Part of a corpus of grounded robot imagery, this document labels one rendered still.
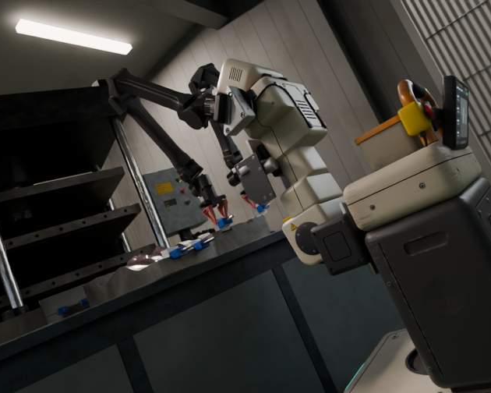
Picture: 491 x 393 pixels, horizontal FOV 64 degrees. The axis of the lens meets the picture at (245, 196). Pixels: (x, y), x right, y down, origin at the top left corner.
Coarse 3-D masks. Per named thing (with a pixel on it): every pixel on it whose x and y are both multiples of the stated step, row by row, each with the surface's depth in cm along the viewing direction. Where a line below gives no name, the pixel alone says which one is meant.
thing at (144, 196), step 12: (120, 132) 228; (120, 144) 227; (132, 156) 227; (96, 168) 284; (132, 168) 225; (132, 180) 225; (144, 192) 223; (108, 204) 280; (144, 204) 222; (156, 216) 221; (156, 228) 219; (120, 240) 276
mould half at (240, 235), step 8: (240, 224) 158; (248, 224) 160; (256, 224) 162; (264, 224) 164; (208, 232) 185; (216, 232) 152; (224, 232) 153; (232, 232) 155; (240, 232) 157; (248, 232) 159; (256, 232) 161; (264, 232) 163; (216, 240) 150; (224, 240) 152; (232, 240) 154; (240, 240) 156; (248, 240) 157; (216, 248) 150; (224, 248) 151; (232, 248) 153
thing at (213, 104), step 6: (210, 96) 121; (216, 96) 114; (222, 96) 114; (210, 102) 119; (216, 102) 114; (222, 102) 115; (204, 108) 121; (210, 108) 118; (216, 108) 114; (222, 108) 115; (210, 114) 120; (216, 114) 115; (222, 114) 116; (216, 120) 115; (222, 120) 117
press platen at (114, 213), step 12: (132, 204) 224; (96, 216) 212; (108, 216) 215; (120, 216) 218; (48, 228) 198; (60, 228) 203; (72, 228) 204; (12, 240) 189; (24, 240) 191; (36, 240) 194
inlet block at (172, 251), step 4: (192, 244) 126; (172, 248) 132; (176, 248) 133; (180, 248) 129; (184, 248) 128; (188, 248) 127; (164, 252) 131; (168, 252) 130; (172, 252) 129; (176, 252) 128; (180, 252) 129; (184, 252) 130; (188, 252) 131; (164, 256) 132; (168, 256) 130; (172, 256) 130; (176, 256) 128; (180, 256) 128
